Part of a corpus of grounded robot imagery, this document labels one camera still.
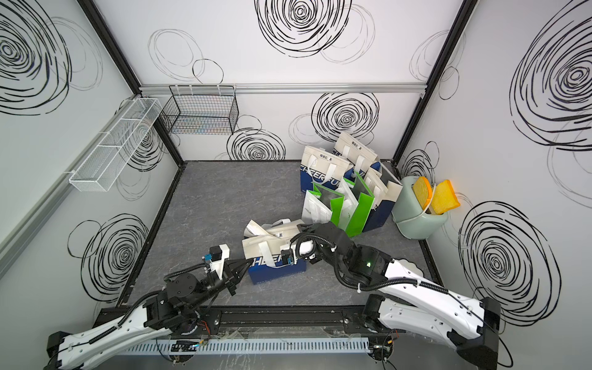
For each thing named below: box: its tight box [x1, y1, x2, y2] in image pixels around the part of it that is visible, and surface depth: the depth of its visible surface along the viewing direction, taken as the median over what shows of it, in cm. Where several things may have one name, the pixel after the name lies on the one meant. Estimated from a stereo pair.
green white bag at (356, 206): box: [337, 171, 376, 238], surface depth 78 cm
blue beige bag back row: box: [332, 131, 382, 173], surface depth 94 cm
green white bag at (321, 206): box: [301, 181, 346, 226], surface depth 77 cm
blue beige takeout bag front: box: [362, 161, 404, 233], surface depth 80 cm
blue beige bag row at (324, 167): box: [299, 145, 354, 192], surface depth 92 cm
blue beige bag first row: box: [242, 218, 307, 286], surface depth 69 cm
